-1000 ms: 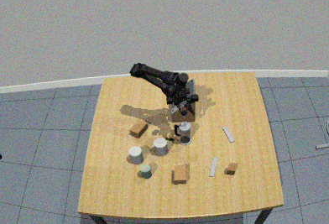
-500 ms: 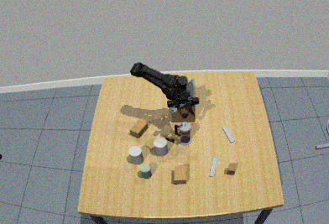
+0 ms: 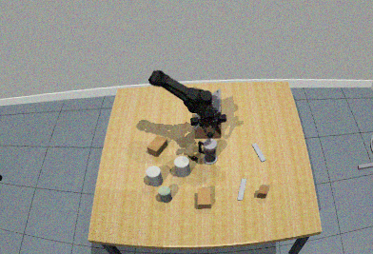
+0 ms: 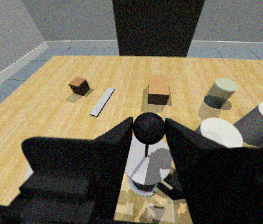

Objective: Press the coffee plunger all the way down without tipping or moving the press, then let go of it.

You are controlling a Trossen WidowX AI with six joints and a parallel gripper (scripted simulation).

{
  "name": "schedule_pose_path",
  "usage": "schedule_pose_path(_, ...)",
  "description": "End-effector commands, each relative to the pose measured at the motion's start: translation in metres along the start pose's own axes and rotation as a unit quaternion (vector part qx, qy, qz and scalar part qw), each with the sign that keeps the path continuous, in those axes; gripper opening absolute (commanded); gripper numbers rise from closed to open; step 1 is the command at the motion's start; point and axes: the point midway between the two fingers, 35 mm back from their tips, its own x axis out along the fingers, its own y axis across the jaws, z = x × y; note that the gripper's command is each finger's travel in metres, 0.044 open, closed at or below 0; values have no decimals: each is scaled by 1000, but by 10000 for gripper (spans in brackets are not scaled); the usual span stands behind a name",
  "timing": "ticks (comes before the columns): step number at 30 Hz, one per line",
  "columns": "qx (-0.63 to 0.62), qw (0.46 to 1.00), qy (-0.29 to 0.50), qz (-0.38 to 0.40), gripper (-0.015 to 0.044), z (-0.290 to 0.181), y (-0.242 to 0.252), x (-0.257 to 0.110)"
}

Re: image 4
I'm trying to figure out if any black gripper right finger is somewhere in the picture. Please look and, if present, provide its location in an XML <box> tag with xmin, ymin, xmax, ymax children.
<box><xmin>165</xmin><ymin>118</ymin><xmax>263</xmax><ymax>224</ymax></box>

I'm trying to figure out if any grey flat bar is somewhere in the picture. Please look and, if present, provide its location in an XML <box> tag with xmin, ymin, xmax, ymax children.
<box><xmin>25</xmin><ymin>165</ymin><xmax>33</xmax><ymax>181</ymax></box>
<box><xmin>90</xmin><ymin>87</ymin><xmax>115</xmax><ymax>117</ymax></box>

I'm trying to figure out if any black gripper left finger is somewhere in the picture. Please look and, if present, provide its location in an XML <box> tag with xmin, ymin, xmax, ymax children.
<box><xmin>21</xmin><ymin>117</ymin><xmax>133</xmax><ymax>220</ymax></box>

